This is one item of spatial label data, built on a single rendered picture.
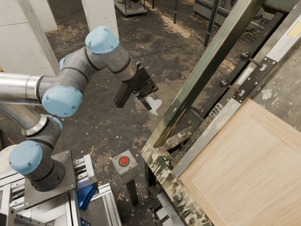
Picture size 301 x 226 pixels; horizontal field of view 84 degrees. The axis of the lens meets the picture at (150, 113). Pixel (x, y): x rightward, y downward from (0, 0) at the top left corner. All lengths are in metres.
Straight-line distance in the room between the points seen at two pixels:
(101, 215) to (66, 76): 1.43
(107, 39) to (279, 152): 0.73
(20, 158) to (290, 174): 1.02
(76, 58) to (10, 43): 2.31
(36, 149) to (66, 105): 0.43
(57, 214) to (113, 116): 1.69
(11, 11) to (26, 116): 1.95
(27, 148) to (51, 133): 0.11
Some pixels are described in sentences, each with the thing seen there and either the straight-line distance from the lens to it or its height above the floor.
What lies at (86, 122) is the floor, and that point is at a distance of 2.53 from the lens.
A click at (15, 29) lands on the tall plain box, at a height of 1.03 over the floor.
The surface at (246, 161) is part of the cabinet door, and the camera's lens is 0.86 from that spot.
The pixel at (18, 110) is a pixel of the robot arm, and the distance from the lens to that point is 0.81.
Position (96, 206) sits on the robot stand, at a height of 0.21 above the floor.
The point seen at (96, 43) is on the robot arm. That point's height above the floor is 1.67.
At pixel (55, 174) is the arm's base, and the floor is 1.09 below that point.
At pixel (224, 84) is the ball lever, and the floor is 1.44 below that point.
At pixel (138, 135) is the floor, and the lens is 2.24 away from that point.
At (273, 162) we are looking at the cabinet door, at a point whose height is 1.24.
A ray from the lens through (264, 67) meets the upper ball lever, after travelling 0.80.
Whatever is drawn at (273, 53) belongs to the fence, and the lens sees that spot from 0.83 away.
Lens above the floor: 1.86
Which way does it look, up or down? 49 degrees down
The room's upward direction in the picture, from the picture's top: straight up
